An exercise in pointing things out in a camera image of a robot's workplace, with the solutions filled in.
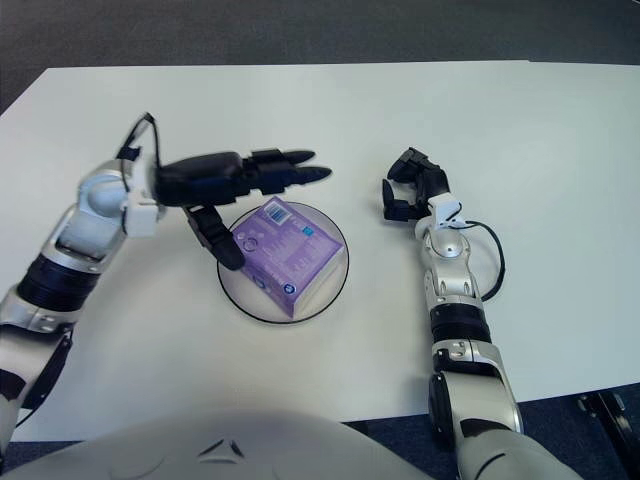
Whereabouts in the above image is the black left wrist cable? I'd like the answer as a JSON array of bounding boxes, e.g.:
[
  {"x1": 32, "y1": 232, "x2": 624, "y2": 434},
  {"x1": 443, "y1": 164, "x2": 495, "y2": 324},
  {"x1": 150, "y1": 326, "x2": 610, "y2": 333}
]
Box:
[{"x1": 117, "y1": 113, "x2": 164, "y2": 169}]

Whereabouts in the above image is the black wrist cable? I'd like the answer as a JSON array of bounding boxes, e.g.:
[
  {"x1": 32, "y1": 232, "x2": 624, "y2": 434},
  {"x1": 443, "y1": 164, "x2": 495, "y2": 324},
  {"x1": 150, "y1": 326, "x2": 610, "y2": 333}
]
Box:
[
  {"x1": 457, "y1": 219, "x2": 505, "y2": 302},
  {"x1": 117, "y1": 113, "x2": 164, "y2": 169}
]

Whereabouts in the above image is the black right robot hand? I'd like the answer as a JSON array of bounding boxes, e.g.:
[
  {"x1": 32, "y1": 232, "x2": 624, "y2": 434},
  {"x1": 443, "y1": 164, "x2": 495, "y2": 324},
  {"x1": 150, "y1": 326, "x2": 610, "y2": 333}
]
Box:
[{"x1": 382, "y1": 147, "x2": 450, "y2": 224}]

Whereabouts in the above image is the grey robot torso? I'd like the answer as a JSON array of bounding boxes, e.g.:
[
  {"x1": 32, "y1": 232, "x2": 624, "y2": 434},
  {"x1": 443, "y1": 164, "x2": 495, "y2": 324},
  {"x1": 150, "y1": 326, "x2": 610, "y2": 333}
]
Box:
[{"x1": 0, "y1": 408, "x2": 466, "y2": 480}]

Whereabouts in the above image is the purple tissue paper pack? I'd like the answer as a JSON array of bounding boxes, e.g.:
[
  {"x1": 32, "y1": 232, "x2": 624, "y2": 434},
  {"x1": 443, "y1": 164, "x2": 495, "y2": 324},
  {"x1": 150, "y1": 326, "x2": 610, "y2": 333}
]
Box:
[{"x1": 232, "y1": 196, "x2": 347, "y2": 317}]

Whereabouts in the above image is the white plate black rim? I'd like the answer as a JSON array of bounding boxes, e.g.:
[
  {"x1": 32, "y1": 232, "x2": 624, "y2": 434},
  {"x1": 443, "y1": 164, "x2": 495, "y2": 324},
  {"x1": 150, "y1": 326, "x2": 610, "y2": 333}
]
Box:
[{"x1": 216, "y1": 199, "x2": 350, "y2": 327}]

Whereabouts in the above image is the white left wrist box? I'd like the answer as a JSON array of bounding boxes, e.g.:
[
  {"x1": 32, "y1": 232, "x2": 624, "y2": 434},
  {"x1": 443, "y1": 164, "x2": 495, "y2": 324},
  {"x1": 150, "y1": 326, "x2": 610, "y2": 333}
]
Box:
[{"x1": 124, "y1": 197, "x2": 164, "y2": 237}]

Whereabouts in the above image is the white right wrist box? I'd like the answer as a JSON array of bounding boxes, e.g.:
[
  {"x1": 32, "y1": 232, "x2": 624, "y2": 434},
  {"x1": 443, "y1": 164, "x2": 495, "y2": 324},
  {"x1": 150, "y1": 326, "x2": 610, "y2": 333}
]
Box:
[{"x1": 432, "y1": 193, "x2": 464, "y2": 226}]

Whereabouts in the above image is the black table leg frame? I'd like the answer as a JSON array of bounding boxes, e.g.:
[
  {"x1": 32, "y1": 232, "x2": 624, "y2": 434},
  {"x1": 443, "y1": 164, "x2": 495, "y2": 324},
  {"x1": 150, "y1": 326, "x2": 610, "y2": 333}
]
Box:
[{"x1": 577, "y1": 389, "x2": 640, "y2": 451}]

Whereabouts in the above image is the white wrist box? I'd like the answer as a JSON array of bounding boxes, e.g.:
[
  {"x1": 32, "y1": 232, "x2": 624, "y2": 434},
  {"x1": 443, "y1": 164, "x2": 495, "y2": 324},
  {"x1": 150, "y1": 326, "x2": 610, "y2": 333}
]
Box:
[
  {"x1": 124, "y1": 197, "x2": 164, "y2": 237},
  {"x1": 432, "y1": 193, "x2": 464, "y2": 226}
]

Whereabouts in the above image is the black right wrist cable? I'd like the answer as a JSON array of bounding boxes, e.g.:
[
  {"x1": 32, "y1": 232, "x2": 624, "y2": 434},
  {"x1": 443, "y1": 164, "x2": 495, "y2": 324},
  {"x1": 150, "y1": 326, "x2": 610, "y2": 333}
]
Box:
[{"x1": 457, "y1": 219, "x2": 505, "y2": 302}]

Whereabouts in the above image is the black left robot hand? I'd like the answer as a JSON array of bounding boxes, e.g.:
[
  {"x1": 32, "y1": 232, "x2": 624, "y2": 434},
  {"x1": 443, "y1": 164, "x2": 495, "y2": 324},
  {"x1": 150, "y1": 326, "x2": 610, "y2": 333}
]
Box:
[{"x1": 154, "y1": 148, "x2": 334, "y2": 271}]

